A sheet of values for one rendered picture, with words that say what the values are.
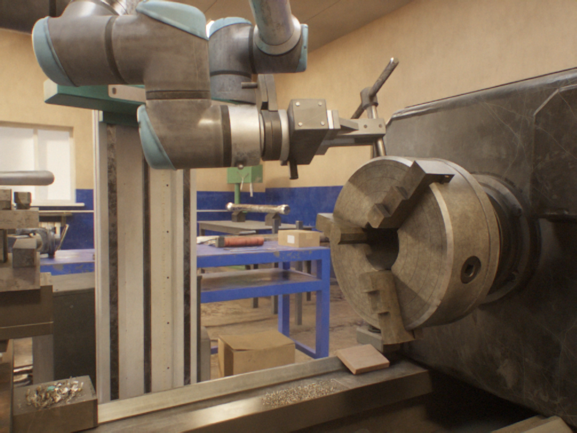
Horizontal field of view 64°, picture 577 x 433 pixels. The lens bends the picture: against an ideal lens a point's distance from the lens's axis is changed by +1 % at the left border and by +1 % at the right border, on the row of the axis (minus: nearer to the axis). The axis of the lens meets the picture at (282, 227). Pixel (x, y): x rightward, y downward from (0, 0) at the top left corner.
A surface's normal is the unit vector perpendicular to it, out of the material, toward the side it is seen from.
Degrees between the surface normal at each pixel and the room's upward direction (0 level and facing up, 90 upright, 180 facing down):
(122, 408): 45
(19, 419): 90
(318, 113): 72
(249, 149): 126
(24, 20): 145
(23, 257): 100
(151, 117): 59
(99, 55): 114
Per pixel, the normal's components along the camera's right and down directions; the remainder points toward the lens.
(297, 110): 0.15, -0.25
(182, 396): 0.36, -0.66
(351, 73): -0.87, 0.02
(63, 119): 0.50, 0.06
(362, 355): 0.17, -0.93
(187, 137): 0.19, 0.21
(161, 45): -0.17, 0.25
